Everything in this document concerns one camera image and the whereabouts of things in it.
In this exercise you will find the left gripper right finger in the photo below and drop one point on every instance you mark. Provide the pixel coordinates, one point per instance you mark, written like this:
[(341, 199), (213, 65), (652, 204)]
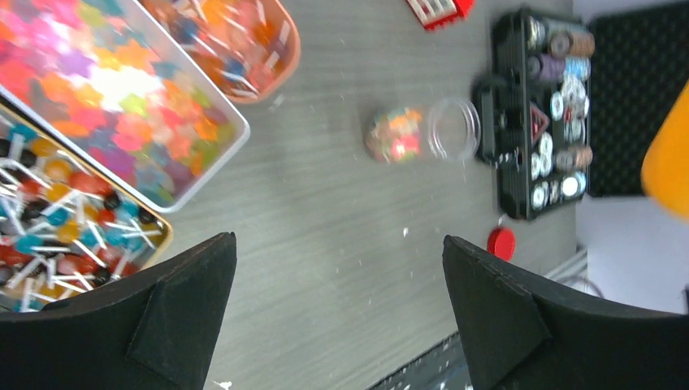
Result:
[(520, 330)]

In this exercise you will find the red jar lid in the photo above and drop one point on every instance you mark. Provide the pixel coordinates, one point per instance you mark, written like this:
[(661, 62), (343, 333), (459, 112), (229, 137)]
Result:
[(501, 243)]

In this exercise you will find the pink tray of lollipops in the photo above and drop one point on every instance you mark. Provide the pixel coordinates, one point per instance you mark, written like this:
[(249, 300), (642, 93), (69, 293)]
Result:
[(248, 48)]

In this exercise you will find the yellow tray of wrapped candies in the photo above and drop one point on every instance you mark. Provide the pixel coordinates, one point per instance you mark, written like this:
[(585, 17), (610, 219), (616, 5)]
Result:
[(65, 229)]

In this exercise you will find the black poker chip case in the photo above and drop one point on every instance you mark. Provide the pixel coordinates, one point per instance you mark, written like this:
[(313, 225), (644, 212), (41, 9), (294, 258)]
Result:
[(571, 106)]

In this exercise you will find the white tray of gummy candies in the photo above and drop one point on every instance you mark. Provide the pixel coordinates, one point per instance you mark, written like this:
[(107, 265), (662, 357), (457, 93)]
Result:
[(106, 81)]

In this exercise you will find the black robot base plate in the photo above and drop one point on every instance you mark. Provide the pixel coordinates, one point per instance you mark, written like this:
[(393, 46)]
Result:
[(442, 366)]

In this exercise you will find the yellow plastic scoop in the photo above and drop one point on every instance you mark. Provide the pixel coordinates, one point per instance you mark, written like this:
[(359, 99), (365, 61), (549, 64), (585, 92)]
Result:
[(664, 173)]

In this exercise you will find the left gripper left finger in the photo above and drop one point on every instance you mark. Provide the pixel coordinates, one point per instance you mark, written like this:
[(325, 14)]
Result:
[(156, 329)]

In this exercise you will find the clear plastic jar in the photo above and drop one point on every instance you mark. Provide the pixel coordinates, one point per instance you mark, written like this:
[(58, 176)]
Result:
[(446, 130)]

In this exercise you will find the red toy brick block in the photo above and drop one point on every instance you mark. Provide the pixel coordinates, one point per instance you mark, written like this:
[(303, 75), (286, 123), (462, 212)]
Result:
[(438, 14)]

